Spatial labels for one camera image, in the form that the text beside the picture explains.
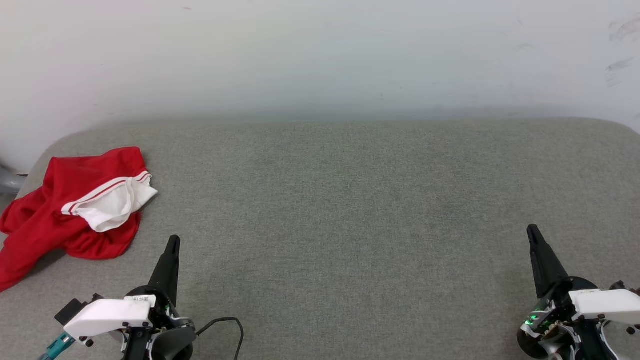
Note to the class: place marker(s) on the grey metal pipe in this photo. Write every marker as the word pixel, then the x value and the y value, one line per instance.
pixel 7 182

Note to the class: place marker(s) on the white right camera bracket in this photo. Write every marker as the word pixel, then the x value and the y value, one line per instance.
pixel 607 302

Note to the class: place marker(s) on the white left camera bracket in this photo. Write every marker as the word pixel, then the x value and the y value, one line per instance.
pixel 107 312

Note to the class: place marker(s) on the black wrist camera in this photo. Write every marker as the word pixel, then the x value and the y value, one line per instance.
pixel 620 286
pixel 70 310

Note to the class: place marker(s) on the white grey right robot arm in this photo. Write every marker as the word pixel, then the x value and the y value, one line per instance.
pixel 592 345

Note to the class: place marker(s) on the white camera bracket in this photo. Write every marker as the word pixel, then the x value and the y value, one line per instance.
pixel 107 312
pixel 607 302

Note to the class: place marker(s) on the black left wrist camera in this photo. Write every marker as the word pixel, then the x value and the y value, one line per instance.
pixel 70 310

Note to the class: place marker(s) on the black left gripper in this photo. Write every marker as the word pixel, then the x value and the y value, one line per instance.
pixel 164 312

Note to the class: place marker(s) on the red white basketball jersey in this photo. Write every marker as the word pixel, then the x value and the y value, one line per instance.
pixel 65 175

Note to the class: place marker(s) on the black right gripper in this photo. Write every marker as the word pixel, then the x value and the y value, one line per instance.
pixel 552 310

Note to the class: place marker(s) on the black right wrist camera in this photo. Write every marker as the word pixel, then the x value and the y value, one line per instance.
pixel 620 286

